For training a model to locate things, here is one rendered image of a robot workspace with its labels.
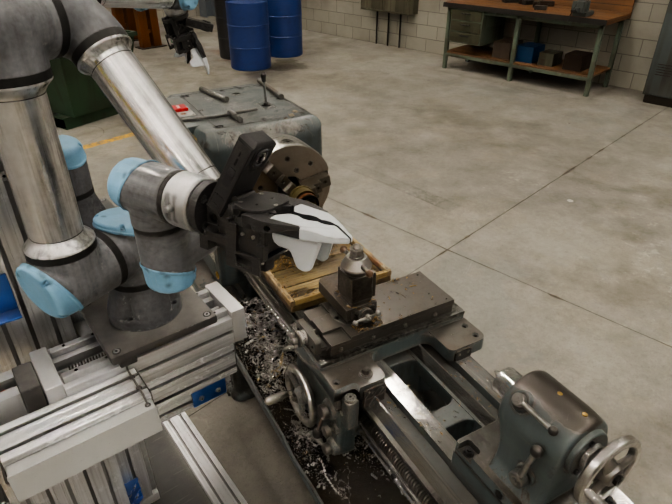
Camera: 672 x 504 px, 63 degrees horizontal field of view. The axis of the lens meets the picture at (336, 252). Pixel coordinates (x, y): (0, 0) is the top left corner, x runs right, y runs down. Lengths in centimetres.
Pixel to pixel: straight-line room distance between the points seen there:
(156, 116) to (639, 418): 243
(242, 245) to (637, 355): 270
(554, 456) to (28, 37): 104
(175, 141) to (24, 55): 23
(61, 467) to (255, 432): 142
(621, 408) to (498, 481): 170
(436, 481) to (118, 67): 100
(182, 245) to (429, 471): 76
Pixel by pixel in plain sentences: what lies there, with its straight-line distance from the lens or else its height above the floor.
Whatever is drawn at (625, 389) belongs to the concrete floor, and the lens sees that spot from 296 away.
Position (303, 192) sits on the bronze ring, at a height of 112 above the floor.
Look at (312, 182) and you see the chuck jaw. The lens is 187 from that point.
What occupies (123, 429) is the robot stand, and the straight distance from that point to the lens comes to 116.
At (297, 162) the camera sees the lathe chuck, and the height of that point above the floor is 117.
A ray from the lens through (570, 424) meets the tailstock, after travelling 106.
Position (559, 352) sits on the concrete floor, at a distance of 303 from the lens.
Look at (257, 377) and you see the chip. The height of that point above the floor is 55.
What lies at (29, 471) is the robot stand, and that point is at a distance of 115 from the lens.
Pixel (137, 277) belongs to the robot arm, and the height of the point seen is 128.
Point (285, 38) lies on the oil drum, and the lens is 898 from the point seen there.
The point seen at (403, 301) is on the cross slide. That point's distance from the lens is 153.
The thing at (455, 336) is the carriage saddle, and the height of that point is 90.
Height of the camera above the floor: 188
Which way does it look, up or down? 32 degrees down
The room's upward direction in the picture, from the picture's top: straight up
